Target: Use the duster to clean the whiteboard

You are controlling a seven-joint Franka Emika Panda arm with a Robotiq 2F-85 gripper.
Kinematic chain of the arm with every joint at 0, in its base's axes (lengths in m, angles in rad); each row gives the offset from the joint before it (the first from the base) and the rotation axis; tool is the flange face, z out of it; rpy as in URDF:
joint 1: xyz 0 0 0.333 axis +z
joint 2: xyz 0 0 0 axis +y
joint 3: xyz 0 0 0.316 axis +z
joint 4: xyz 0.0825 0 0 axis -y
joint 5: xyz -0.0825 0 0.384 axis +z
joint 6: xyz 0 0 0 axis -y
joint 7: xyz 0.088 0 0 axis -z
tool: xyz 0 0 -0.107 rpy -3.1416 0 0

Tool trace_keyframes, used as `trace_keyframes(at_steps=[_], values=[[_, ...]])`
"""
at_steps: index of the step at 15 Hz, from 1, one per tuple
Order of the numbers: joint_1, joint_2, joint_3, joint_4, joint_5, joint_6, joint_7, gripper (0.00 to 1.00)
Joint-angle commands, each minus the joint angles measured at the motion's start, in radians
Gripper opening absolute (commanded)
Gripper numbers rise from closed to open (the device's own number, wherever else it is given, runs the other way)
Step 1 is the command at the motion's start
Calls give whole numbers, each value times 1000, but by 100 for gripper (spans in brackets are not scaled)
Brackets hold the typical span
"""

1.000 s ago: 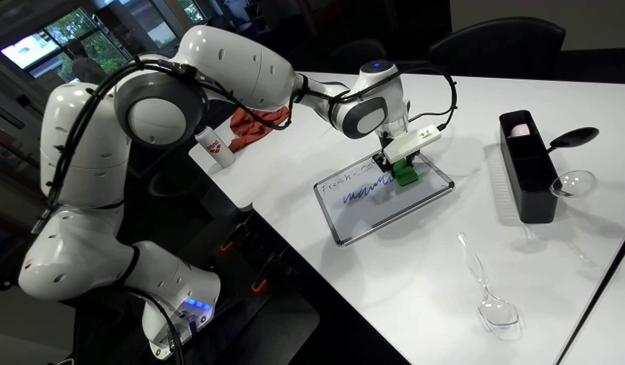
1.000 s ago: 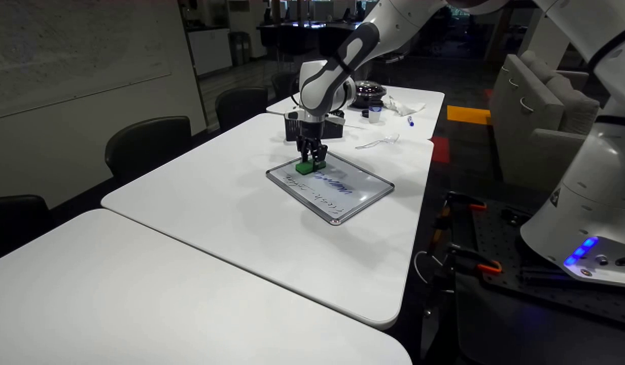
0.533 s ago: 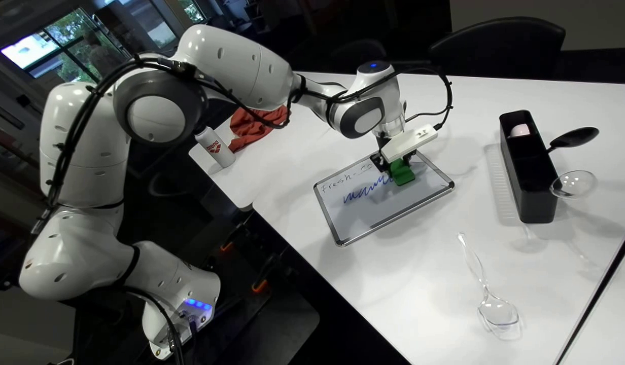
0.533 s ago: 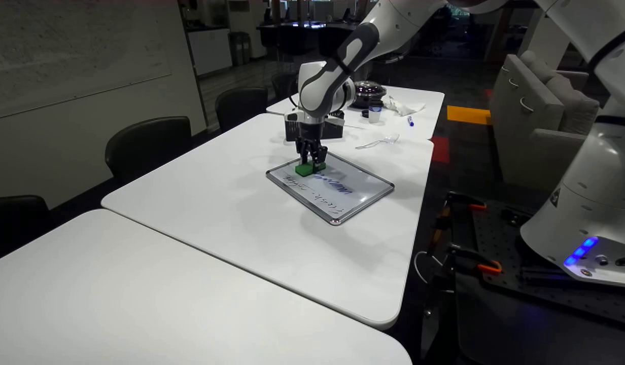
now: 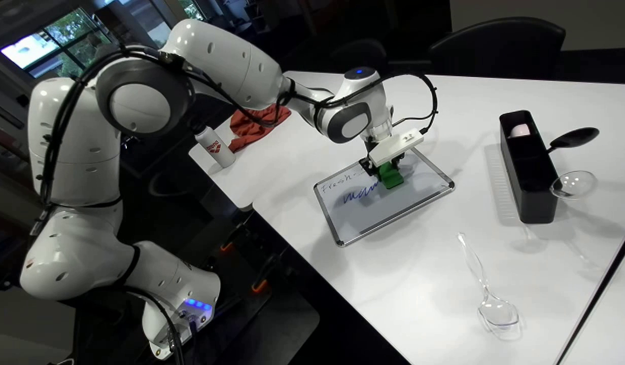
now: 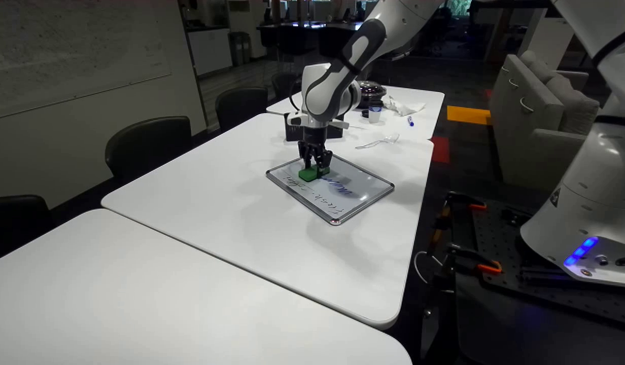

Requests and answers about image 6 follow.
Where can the small metal-framed whiteboard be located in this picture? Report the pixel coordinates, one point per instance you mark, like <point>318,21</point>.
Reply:
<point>345,196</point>

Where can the dark waste bin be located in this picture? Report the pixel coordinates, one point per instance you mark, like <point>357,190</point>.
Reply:
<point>240,48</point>

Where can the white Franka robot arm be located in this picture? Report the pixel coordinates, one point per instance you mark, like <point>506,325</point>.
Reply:
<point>598,196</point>

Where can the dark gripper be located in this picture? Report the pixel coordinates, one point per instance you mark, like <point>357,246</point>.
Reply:
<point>312,140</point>

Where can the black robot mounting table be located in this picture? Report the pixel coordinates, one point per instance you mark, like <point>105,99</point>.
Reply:
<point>548,317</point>

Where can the clear plastic wrap blue mark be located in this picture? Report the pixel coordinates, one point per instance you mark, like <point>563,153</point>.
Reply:
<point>404,112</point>

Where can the green whiteboard duster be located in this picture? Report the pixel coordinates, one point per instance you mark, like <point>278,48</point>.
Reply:
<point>306,177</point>

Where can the white armchair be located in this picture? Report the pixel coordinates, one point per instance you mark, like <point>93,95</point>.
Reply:
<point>542,122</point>

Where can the black office chair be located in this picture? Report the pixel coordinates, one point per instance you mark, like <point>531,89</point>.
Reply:
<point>243,109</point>
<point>146,145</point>
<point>285,84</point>
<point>14,224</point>

